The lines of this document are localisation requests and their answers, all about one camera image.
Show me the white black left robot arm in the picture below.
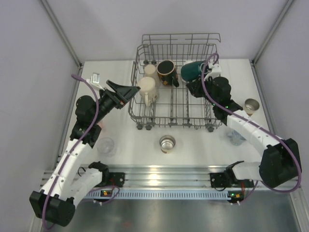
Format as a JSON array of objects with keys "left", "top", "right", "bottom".
[{"left": 186, "top": 76, "right": 302, "bottom": 191}]

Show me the cream mug green inside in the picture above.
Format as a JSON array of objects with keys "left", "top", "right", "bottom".
[{"left": 137, "top": 76, "right": 159, "bottom": 107}]

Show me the clear glass tumbler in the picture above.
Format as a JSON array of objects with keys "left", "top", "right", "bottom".
[{"left": 97, "top": 137, "right": 116, "bottom": 157}]

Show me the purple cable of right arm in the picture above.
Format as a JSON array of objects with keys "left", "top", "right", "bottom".
[{"left": 40, "top": 74, "right": 120, "bottom": 230}]

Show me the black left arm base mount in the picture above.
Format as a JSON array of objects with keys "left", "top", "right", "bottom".
[{"left": 210, "top": 170, "right": 254, "bottom": 189}]

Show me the white cup teal base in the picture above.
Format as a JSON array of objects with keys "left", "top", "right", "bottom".
[{"left": 181, "top": 60, "right": 205, "bottom": 82}]

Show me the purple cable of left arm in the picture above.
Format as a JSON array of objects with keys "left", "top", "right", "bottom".
[{"left": 201, "top": 53, "right": 302, "bottom": 205}]

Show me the black skull mug red inside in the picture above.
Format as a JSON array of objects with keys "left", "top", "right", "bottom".
[{"left": 157, "top": 60, "right": 180, "bottom": 87}]

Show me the grey wire dish rack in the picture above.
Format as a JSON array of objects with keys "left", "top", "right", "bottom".
[{"left": 127, "top": 32, "right": 224, "bottom": 132}]

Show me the perforated blue-grey cable tray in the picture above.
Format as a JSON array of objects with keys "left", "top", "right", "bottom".
[{"left": 86, "top": 189, "right": 232, "bottom": 199}]

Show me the light blue mug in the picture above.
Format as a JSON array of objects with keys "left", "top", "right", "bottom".
[{"left": 226, "top": 130, "right": 246, "bottom": 146}]

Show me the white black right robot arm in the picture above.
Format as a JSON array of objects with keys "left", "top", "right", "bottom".
[{"left": 29, "top": 80, "right": 140, "bottom": 227}]

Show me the aluminium corner frame post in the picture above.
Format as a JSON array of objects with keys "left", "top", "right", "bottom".
[{"left": 39, "top": 0, "right": 82, "bottom": 68}]

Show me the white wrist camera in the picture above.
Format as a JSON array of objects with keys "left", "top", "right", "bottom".
[
  {"left": 86, "top": 72, "right": 107, "bottom": 91},
  {"left": 204, "top": 62, "right": 222, "bottom": 81}
]

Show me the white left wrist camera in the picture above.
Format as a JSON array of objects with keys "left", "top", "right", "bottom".
[{"left": 204, "top": 62, "right": 222, "bottom": 81}]

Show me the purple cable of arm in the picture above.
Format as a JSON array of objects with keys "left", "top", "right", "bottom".
[
  {"left": 40, "top": 74, "right": 120, "bottom": 230},
  {"left": 201, "top": 53, "right": 302, "bottom": 205}
]

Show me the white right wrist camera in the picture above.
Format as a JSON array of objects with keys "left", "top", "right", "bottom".
[{"left": 86, "top": 72, "right": 107, "bottom": 91}]

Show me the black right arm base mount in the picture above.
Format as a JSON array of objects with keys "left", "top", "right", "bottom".
[{"left": 94, "top": 171, "right": 125, "bottom": 188}]

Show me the beige plain cup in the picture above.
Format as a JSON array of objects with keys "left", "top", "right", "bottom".
[{"left": 144, "top": 64, "right": 161, "bottom": 87}]

